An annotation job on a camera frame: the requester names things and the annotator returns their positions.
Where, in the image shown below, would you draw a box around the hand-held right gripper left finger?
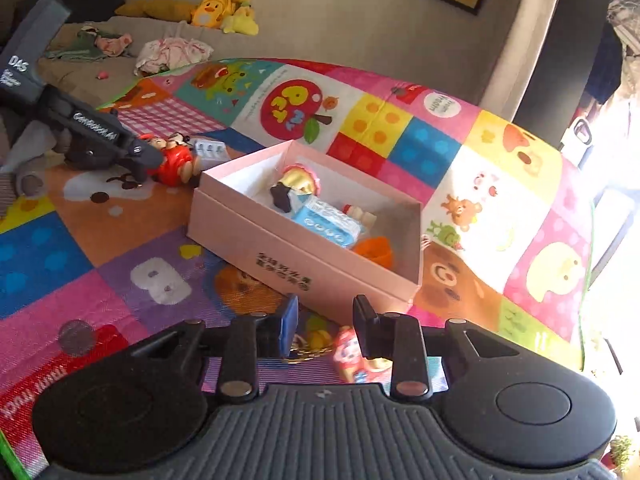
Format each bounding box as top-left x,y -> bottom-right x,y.
125,293 -> 301,402

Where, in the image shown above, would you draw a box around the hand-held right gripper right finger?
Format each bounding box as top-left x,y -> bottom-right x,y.
352,294 -> 523,400

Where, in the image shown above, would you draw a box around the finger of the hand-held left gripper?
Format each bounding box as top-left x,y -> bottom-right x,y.
117,132 -> 167,171

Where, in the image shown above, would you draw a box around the red figure toy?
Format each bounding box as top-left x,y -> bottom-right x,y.
140,131 -> 202,189

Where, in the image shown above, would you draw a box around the yellow keychain with gold ring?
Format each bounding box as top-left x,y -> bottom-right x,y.
285,315 -> 333,365

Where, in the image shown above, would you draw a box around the pink red small toy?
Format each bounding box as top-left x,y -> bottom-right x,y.
334,325 -> 393,383

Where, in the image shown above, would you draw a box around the white blister pack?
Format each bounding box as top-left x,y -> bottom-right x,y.
192,137 -> 232,163

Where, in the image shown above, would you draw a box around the orange plastic cup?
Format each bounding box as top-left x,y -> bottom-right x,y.
352,236 -> 395,270

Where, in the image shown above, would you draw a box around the pink cardboard box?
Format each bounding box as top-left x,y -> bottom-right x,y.
186,140 -> 425,317

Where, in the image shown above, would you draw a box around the blue white tissue pack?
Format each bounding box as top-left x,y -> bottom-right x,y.
290,195 -> 366,251

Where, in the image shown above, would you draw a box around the gold cylinder toy pink base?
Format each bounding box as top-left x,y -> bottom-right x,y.
270,162 -> 321,216

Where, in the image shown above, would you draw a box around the green cloth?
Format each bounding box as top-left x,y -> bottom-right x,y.
45,25 -> 126,61

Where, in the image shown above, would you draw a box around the pink pig plush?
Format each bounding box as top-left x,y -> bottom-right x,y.
95,32 -> 133,56

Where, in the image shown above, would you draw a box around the colourful cartoon play mat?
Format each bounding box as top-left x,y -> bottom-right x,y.
0,57 -> 596,480

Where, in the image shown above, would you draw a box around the pile of pink white clothes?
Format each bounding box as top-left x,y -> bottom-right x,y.
134,36 -> 215,77

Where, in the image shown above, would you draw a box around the long yellow pillow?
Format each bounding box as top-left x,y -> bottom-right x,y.
115,0 -> 198,23

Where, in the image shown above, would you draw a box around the yellow duck plush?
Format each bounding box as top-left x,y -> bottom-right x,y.
190,0 -> 241,28

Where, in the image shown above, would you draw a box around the yellow green bird plush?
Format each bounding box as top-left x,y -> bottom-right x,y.
220,0 -> 261,37

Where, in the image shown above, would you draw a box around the small green plant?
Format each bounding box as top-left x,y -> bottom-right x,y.
602,435 -> 638,473

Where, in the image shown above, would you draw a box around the hanging clothes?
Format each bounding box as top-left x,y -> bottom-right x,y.
582,0 -> 640,106

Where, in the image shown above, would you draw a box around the black window handle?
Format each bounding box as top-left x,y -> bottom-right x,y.
571,117 -> 597,150

